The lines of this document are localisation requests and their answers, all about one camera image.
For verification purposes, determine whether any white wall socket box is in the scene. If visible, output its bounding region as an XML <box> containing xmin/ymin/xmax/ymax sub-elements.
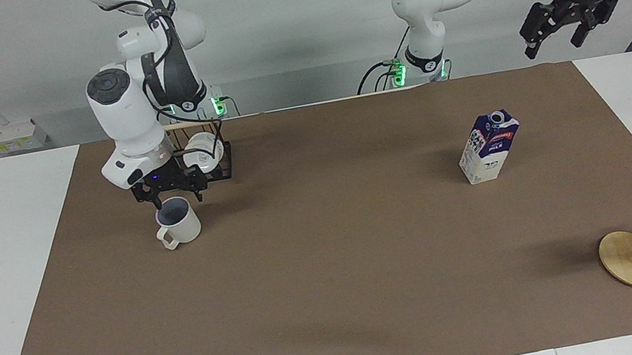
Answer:
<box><xmin>0</xmin><ymin>115</ymin><xmax>52</xmax><ymax>156</ymax></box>

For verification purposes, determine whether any black cable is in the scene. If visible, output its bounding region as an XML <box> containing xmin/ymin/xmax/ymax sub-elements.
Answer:
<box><xmin>136</xmin><ymin>39</ymin><xmax>230</xmax><ymax>167</ymax></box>
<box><xmin>347</xmin><ymin>24</ymin><xmax>424</xmax><ymax>96</ymax></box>

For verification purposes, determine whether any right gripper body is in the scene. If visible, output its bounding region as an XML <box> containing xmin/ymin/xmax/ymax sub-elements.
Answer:
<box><xmin>136</xmin><ymin>153</ymin><xmax>207</xmax><ymax>201</ymax></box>

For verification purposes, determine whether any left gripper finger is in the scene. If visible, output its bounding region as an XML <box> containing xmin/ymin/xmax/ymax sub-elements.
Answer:
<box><xmin>563</xmin><ymin>0</ymin><xmax>615</xmax><ymax>51</ymax></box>
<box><xmin>515</xmin><ymin>0</ymin><xmax>576</xmax><ymax>62</ymax></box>

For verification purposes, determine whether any black wire cup rack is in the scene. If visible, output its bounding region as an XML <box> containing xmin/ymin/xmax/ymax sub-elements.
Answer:
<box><xmin>163</xmin><ymin>114</ymin><xmax>238</xmax><ymax>191</ymax></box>

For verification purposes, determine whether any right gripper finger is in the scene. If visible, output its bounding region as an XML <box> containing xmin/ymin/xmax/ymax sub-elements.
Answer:
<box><xmin>182</xmin><ymin>170</ymin><xmax>211</xmax><ymax>205</ymax></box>
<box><xmin>130</xmin><ymin>181</ymin><xmax>165</xmax><ymax>214</ymax></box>

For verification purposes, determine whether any blue and white milk carton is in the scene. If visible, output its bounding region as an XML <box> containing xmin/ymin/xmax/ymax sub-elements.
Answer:
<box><xmin>451</xmin><ymin>106</ymin><xmax>530</xmax><ymax>187</ymax></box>

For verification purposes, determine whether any white cup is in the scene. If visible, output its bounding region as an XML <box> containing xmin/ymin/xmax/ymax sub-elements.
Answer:
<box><xmin>181</xmin><ymin>129</ymin><xmax>228</xmax><ymax>177</ymax></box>

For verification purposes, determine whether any beige mug with handle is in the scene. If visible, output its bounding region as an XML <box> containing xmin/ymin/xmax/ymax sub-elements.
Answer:
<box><xmin>149</xmin><ymin>192</ymin><xmax>206</xmax><ymax>253</ymax></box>

